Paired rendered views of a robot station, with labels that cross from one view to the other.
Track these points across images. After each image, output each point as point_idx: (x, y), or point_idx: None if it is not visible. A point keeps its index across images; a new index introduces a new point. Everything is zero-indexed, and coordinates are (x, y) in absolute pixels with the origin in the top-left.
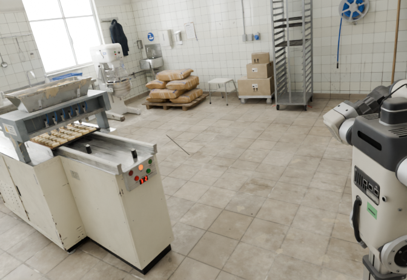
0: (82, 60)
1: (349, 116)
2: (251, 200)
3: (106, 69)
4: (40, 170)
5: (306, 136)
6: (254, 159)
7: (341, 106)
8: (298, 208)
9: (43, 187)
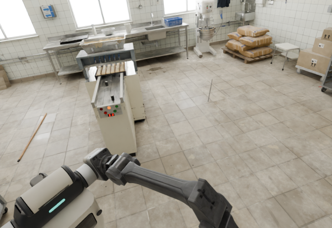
0: (191, 7)
1: (88, 162)
2: (203, 156)
3: (201, 18)
4: (88, 85)
5: (313, 130)
6: (243, 128)
7: (97, 151)
8: (224, 182)
9: (89, 94)
